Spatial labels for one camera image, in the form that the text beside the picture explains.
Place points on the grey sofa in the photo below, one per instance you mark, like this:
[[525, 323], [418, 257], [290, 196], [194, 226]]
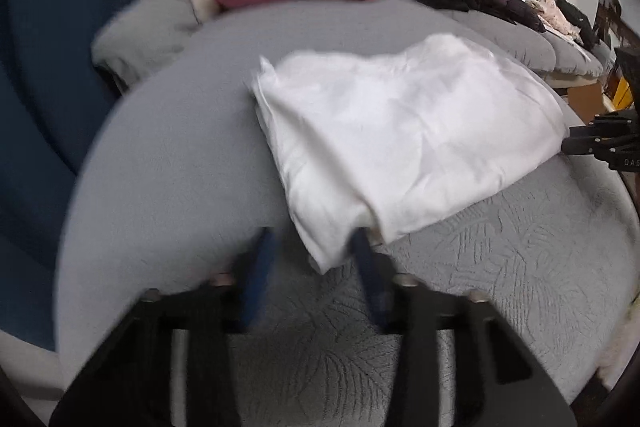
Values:
[[175, 167]]

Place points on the white cloth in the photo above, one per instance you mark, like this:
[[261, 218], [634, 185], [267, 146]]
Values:
[[612, 357]]

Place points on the blue curtain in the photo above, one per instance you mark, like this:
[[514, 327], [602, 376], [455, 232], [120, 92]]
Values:
[[50, 107]]

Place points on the yellow plastic object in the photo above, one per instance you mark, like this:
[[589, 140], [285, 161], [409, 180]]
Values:
[[625, 92]]

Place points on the dark plaid garment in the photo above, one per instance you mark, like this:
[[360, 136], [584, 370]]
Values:
[[515, 9]]

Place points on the white curtain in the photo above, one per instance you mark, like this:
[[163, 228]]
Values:
[[30, 372]]

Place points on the black bag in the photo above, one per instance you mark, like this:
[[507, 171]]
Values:
[[580, 19]]

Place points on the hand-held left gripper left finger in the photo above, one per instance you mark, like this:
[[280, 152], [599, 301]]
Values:
[[257, 277]]

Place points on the white t-shirt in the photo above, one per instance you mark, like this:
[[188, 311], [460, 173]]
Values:
[[400, 132]]

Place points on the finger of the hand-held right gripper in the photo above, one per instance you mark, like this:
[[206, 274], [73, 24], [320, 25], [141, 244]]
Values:
[[587, 144]]

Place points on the pink fluffy garment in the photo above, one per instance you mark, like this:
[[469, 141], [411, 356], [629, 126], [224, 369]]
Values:
[[552, 14]]

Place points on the brown cardboard board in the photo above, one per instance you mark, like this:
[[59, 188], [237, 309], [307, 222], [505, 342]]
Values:
[[585, 97]]

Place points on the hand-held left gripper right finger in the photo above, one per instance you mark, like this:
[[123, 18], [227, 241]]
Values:
[[370, 277]]

